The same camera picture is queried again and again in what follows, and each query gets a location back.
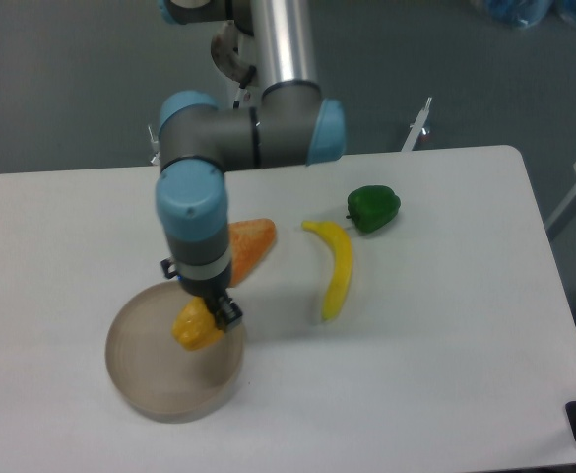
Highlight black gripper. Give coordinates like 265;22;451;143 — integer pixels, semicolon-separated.
160;258;243;333

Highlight yellow toy bell pepper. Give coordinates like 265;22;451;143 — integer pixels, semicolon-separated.
171;297;224;351

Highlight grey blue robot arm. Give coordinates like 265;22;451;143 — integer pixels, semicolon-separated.
156;1;346;331

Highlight beige round plate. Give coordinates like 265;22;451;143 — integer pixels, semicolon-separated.
105;282;245;423

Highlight green toy bell pepper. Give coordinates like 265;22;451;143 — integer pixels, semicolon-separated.
347;185;401;234

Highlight orange triangular toy bread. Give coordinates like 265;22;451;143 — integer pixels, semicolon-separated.
228;218;277;288

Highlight yellow toy banana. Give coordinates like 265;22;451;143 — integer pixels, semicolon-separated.
301;221;353;322

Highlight blue plastic bags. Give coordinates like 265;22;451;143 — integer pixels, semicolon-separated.
470;0;576;30

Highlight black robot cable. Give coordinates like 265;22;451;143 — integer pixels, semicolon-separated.
231;64;257;110

